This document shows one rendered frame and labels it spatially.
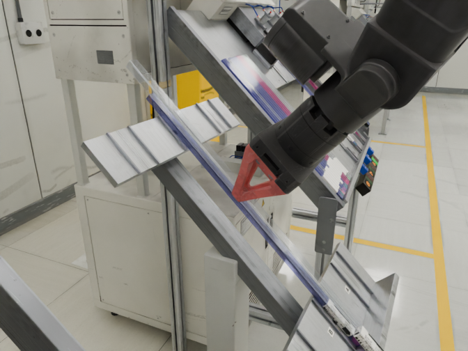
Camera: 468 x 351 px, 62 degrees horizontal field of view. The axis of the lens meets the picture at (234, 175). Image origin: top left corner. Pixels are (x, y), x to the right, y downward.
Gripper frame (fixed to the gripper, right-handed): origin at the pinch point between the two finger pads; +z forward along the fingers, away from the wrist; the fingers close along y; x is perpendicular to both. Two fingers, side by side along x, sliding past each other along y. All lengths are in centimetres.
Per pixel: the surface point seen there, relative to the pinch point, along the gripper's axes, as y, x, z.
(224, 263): -8.5, 6.8, 17.7
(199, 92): -237, -89, 130
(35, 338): 20.6, -2.1, 17.2
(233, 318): -8.7, 15.3, 24.5
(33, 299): 19.3, -5.3, 15.4
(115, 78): -53, -53, 44
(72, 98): -54, -63, 65
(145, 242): -54, -10, 83
